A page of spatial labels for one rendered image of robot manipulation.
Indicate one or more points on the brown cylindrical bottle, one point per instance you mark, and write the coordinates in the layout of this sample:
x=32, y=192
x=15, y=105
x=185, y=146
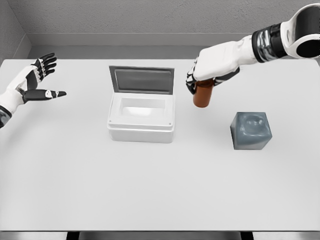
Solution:
x=203, y=94

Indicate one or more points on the grey cube block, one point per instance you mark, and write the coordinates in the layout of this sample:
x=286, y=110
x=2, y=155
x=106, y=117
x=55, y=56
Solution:
x=250, y=131

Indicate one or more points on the white open box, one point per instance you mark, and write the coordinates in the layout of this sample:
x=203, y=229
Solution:
x=141, y=120

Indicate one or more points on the grey box lid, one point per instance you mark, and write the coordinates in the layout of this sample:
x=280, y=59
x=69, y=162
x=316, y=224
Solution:
x=142, y=79

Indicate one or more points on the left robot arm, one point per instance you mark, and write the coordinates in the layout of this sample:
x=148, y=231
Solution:
x=6, y=101

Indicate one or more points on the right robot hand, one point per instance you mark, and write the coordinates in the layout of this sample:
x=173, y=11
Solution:
x=215, y=62

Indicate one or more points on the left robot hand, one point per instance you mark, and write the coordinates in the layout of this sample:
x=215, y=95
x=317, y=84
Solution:
x=32, y=75

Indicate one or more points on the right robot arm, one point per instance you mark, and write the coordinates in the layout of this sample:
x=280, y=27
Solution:
x=280, y=32

